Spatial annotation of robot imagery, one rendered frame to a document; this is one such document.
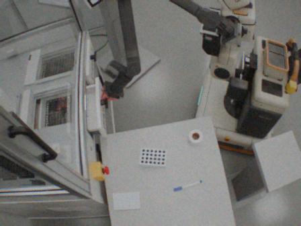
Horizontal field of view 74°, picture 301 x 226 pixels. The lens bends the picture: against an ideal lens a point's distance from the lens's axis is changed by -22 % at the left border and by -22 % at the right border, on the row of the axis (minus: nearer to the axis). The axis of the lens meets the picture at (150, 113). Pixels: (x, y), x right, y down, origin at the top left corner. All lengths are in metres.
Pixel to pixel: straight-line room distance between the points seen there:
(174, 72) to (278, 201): 1.57
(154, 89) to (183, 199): 1.35
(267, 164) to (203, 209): 0.41
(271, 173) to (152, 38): 1.98
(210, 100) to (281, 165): 0.89
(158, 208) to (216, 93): 1.12
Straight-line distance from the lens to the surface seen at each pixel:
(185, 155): 1.21
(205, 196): 1.17
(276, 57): 1.49
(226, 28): 1.06
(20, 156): 0.54
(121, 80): 1.10
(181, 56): 2.53
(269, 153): 1.31
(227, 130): 1.82
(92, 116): 1.27
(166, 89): 2.28
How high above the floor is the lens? 1.90
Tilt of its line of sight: 61 degrees down
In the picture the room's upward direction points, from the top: 10 degrees counter-clockwise
